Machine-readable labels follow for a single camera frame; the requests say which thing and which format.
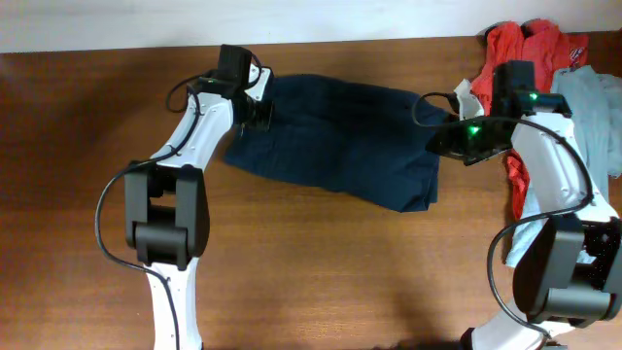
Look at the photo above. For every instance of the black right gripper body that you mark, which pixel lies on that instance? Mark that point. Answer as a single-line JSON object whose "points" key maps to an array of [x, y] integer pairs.
{"points": [[474, 140]]}

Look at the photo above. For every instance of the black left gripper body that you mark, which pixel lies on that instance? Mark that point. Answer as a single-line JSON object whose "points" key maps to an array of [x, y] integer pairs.
{"points": [[259, 114]]}

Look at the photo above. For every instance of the navy blue shorts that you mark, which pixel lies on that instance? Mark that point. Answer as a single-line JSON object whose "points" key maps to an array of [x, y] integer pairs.
{"points": [[363, 140]]}

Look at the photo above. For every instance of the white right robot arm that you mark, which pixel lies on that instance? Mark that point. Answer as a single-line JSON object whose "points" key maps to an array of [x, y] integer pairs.
{"points": [[570, 276]]}

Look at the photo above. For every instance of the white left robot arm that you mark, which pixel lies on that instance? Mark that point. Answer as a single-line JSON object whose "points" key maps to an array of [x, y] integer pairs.
{"points": [[167, 220]]}

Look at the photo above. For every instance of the red shirt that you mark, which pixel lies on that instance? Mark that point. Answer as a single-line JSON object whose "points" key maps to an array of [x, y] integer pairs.
{"points": [[539, 41]]}

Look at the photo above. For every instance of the light blue shirt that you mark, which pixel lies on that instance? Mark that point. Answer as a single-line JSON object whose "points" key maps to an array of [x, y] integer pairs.
{"points": [[595, 103]]}

